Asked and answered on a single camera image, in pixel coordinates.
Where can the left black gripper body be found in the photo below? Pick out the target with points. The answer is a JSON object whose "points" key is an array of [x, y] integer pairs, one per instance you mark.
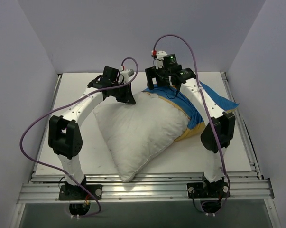
{"points": [[123, 94]]}

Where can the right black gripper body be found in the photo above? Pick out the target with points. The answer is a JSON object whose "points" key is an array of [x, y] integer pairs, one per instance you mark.
{"points": [[155, 75]]}

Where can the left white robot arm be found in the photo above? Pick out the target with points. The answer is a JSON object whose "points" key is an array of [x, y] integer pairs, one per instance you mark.
{"points": [[64, 135]]}

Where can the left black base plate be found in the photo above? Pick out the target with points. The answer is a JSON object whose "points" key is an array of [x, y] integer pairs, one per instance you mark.
{"points": [[69, 192]]}

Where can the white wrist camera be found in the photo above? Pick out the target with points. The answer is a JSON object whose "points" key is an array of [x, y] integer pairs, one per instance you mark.
{"points": [[125, 75], [158, 57]]}

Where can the white pillow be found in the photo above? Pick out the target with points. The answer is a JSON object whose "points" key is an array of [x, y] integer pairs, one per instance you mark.
{"points": [[136, 134]]}

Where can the aluminium frame rail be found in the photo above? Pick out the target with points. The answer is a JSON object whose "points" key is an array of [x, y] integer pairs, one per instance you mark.
{"points": [[165, 178]]}

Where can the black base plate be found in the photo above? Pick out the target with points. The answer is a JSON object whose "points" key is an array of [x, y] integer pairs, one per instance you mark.
{"points": [[208, 190], [69, 192]]}

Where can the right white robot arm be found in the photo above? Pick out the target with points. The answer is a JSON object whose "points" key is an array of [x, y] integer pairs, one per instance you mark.
{"points": [[167, 74]]}

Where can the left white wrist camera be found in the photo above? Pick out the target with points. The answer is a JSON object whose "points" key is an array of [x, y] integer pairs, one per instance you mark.
{"points": [[125, 75]]}

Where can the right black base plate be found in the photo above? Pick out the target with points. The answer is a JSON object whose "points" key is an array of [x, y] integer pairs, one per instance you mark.
{"points": [[208, 190]]}

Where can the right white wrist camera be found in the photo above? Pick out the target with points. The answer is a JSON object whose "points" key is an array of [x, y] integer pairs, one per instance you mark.
{"points": [[158, 57]]}

